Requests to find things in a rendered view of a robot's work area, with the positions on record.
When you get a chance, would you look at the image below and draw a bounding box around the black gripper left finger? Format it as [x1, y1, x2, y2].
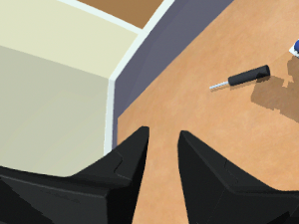
[0, 126, 150, 224]

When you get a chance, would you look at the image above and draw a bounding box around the black screwdriver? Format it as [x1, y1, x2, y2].
[210, 66, 270, 89]

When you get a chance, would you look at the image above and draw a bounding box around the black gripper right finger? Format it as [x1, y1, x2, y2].
[177, 130, 299, 224]

